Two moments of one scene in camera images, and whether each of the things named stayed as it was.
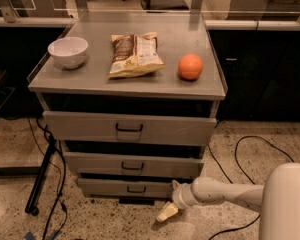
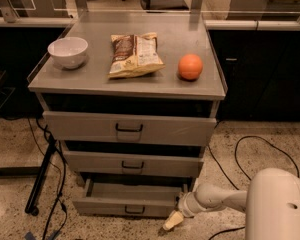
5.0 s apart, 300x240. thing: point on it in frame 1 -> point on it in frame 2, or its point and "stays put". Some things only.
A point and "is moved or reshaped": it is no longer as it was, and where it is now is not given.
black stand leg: x=41 y=171 stays put
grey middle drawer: x=136 y=162 stays put
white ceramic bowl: x=68 y=52 stays put
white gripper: x=181 y=195 -> x=186 y=205
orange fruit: x=190 y=66 stays put
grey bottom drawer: x=124 y=187 is moved or reshaped
